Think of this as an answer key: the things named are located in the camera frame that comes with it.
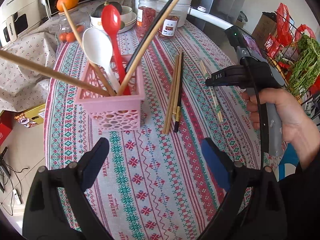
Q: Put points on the jar of dried hawthorn slices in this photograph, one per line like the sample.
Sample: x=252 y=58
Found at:
x=168 y=28

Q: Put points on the red plastic spoon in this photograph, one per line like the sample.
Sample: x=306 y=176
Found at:
x=110 y=18

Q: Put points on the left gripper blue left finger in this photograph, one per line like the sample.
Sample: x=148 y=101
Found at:
x=91 y=163

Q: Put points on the disposable bamboo chopsticks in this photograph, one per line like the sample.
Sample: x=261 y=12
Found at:
x=212 y=91

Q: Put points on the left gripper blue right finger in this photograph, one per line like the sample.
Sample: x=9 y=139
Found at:
x=219 y=163

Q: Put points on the pink plastic perforated basket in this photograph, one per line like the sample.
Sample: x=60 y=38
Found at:
x=115 y=113

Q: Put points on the person's right hand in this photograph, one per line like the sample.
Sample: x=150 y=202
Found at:
x=298 y=128

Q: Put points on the patterned handmade tablecloth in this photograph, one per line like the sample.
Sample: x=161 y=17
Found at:
x=152 y=185

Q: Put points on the black wire storage rack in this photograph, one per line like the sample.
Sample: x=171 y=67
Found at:
x=282 y=50

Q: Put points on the wooden chopstick in bundle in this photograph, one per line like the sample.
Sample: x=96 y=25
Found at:
x=172 y=89

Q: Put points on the jar of red goji berries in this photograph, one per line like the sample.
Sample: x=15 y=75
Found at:
x=146 y=13

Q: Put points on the blue plastic stool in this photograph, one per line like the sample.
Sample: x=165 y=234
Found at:
x=289 y=157

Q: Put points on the black chopstick gold tip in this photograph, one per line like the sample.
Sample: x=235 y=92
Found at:
x=148 y=33

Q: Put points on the grey refrigerator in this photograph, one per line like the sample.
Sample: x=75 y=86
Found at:
x=222 y=0

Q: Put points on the cardboard box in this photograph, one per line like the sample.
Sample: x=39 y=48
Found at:
x=267 y=25

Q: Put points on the white plastic spoon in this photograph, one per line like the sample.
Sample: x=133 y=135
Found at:
x=98 y=49

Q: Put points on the cream air fryer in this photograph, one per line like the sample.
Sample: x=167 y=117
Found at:
x=18 y=17

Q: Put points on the green leafy vegetables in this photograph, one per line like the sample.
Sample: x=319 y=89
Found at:
x=305 y=70

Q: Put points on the white ceramic bowl green handle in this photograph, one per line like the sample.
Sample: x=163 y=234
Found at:
x=128 y=20

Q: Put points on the orange fruit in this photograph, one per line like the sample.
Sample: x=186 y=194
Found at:
x=68 y=3

